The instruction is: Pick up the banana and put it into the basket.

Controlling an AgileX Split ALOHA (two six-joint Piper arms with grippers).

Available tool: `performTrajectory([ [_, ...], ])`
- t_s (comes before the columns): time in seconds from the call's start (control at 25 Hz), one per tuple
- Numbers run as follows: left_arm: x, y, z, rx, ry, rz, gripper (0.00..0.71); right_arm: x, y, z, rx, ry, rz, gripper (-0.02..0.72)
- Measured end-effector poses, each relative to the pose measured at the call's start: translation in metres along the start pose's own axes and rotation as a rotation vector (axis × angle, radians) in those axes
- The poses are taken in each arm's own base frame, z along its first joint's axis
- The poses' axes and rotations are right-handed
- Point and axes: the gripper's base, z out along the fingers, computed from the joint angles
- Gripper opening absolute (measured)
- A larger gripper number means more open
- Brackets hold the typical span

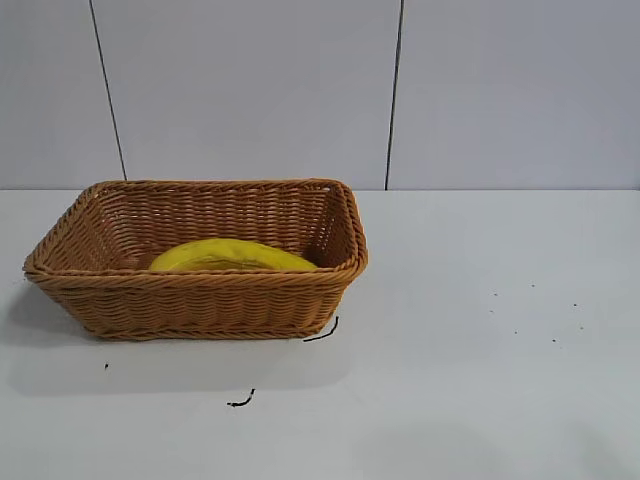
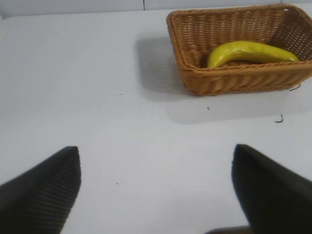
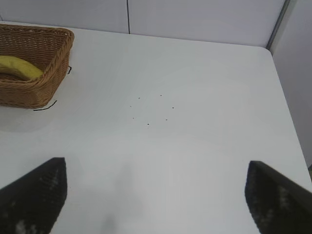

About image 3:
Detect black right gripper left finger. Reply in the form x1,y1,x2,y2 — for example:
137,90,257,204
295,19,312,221
0,157,67,234

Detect brown woven wicker basket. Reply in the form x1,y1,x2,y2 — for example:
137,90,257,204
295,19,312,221
0,23,75,110

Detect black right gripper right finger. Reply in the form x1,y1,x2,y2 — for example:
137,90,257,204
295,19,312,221
245,160,312,234

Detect yellow banana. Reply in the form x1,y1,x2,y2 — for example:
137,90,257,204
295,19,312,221
0,55,45,80

